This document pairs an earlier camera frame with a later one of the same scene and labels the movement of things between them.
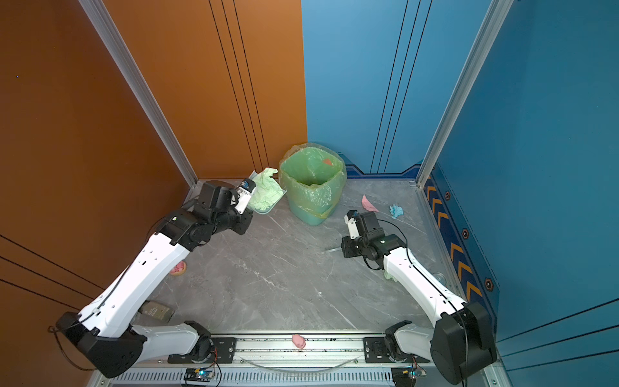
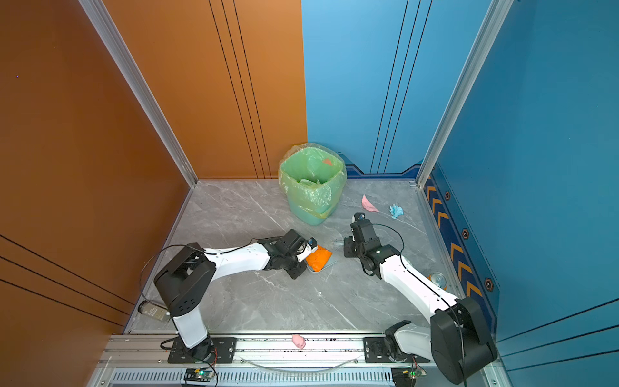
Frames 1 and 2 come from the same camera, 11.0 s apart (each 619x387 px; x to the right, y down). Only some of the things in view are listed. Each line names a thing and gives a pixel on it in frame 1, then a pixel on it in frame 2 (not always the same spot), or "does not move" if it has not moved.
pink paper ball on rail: [298, 340] does not move
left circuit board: [202, 374] does not move
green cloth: [267, 190] -> [307, 182]
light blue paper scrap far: [396, 210] does not move
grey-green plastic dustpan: [252, 175] -> [330, 262]
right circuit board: [405, 376] does not move
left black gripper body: [234, 220] -> [293, 266]
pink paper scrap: [367, 205] does not move
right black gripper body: [355, 247] does not move
